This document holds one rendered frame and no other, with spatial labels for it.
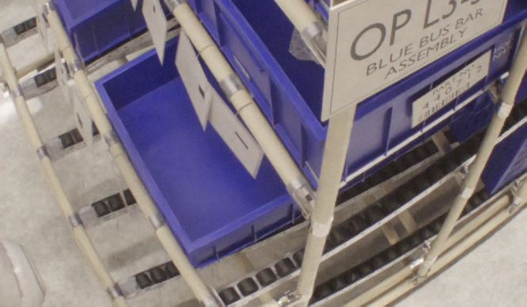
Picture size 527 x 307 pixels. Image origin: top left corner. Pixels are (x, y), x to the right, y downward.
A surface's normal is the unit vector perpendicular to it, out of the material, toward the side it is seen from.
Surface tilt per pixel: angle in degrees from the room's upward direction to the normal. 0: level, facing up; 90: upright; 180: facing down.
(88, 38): 90
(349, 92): 90
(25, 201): 0
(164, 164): 3
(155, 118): 3
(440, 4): 90
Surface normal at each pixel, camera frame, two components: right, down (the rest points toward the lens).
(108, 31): 0.50, 0.77
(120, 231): 0.01, -0.46
